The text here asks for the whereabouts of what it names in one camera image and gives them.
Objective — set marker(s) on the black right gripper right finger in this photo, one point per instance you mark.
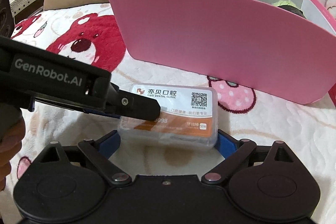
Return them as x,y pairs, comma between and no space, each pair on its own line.
236,154

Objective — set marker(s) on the white bear print bedsheet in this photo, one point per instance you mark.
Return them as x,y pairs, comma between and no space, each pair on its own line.
89,34

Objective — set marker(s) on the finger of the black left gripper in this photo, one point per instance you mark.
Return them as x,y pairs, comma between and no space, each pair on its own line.
120,103

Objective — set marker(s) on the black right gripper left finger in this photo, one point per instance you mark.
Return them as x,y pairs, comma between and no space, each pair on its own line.
98,152

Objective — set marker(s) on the pink storage box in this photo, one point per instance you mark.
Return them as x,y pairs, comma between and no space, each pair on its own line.
248,42

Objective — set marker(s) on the clear dental floss box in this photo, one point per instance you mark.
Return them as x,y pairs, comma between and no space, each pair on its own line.
188,119

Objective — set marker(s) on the person's left hand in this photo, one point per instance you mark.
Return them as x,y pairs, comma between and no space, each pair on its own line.
11,144

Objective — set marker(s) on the green yarn ball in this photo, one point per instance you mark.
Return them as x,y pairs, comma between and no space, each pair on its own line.
290,6

